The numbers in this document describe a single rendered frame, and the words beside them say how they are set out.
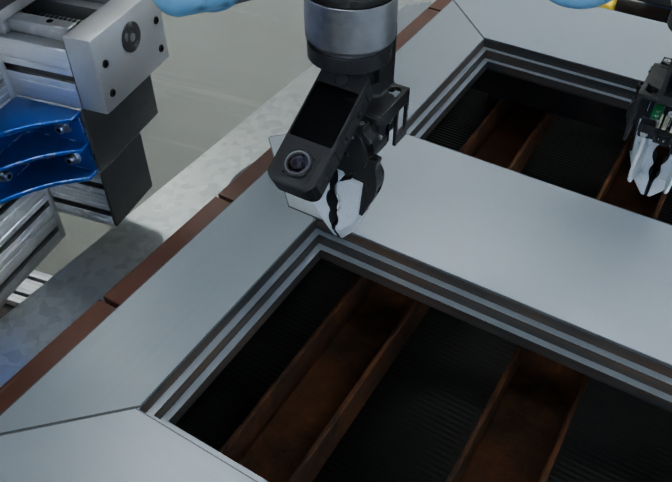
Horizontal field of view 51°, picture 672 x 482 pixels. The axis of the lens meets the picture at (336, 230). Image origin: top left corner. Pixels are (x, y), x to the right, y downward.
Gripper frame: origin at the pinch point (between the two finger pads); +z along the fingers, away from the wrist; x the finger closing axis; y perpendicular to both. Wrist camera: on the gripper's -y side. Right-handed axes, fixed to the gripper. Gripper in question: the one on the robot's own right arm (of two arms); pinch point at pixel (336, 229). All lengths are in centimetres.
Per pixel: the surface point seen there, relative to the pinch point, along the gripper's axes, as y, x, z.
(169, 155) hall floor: 80, 109, 86
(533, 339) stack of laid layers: 0.0, -21.3, 3.3
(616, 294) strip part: 6.8, -26.3, 0.7
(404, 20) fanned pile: 68, 27, 14
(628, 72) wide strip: 46.8, -16.8, 0.5
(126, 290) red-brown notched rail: -15.0, 15.0, 3.6
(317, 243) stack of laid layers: 0.1, 2.3, 3.2
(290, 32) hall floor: 165, 121, 86
